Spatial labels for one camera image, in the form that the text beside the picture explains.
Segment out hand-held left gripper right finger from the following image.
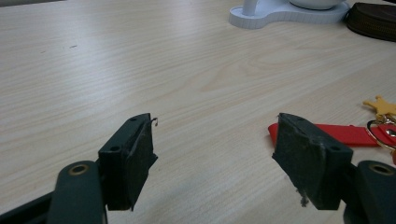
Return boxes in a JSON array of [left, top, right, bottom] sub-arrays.
[[272, 112, 354, 211]]

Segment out white stand with pole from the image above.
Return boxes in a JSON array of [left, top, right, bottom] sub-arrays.
[[228, 0, 351, 31]]

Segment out white bowl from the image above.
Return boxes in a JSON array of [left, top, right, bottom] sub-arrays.
[[289, 0, 347, 11]]

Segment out red strap keychain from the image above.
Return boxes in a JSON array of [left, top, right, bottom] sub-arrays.
[[268, 94, 396, 166]]

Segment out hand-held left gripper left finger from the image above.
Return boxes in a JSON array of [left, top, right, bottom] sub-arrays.
[[97, 112, 159, 212]]

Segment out dark brown block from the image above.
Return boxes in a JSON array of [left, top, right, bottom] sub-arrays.
[[345, 2, 396, 43]]

